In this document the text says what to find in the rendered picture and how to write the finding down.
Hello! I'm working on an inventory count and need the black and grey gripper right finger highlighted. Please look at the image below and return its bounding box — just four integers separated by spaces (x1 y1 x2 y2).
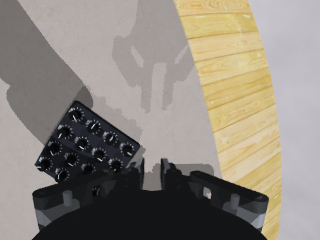
160 158 269 232

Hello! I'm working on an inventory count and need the black knob box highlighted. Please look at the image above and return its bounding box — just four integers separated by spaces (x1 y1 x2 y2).
35 100 141 183

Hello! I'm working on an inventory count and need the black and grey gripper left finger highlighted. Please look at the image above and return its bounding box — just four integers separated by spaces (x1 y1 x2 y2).
32 158 145 231

